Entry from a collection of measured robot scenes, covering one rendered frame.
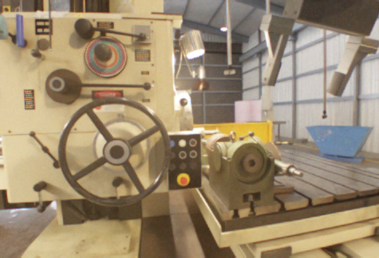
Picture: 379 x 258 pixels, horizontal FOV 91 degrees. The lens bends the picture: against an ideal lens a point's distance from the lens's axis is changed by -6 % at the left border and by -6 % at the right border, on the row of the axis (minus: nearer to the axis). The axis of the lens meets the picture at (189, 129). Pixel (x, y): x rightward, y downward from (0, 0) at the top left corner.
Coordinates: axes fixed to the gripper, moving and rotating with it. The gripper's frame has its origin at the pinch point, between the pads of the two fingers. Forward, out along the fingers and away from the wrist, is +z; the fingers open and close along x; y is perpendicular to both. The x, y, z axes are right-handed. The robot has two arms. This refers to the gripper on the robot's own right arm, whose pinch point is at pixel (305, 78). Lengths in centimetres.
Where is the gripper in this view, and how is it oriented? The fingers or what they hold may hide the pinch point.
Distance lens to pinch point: 40.3
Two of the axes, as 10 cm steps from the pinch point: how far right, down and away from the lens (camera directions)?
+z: -1.4, 8.8, 4.5
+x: 9.9, 1.0, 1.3
